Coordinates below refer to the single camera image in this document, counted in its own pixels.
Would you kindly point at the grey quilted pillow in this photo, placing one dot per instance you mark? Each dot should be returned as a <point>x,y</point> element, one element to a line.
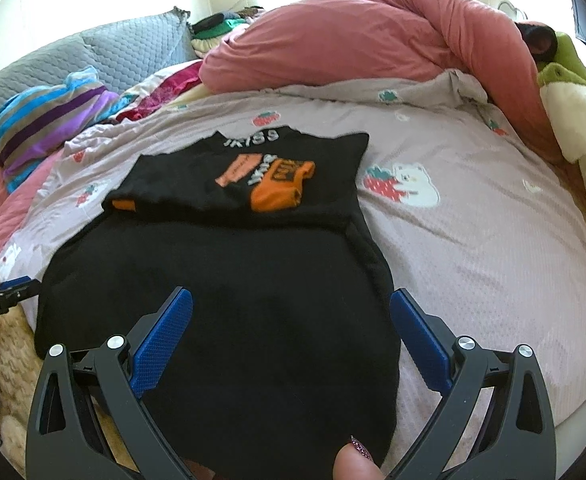
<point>123,53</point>

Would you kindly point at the stack of folded clothes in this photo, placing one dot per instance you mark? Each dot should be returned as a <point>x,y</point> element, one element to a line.
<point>208,33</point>

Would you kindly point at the green cream plush blanket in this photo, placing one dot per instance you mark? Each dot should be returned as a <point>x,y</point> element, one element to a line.
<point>562,83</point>

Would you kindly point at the right hand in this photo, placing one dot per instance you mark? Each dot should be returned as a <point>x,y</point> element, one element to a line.
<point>354,462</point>

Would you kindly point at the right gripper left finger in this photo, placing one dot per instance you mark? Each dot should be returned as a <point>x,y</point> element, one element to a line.
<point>64,436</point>

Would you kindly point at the red lace garment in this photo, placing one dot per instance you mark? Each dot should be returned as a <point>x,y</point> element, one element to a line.
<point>148,96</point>

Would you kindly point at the pink quilted duvet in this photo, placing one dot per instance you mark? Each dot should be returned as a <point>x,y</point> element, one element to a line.
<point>318,42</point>

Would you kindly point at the striped purple blue pillow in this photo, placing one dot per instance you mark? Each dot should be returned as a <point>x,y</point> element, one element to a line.
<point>38,121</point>

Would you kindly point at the cream yellow sheet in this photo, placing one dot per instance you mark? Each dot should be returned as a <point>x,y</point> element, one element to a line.
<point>201,91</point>

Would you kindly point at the grey strawberry print blanket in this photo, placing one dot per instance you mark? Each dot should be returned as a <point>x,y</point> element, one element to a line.
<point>475,225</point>

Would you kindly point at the black orange kids sweater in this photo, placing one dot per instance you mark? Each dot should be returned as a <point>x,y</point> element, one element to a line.
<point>290,352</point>

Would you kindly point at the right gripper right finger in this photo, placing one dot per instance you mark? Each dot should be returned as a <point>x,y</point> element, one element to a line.
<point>494,419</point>

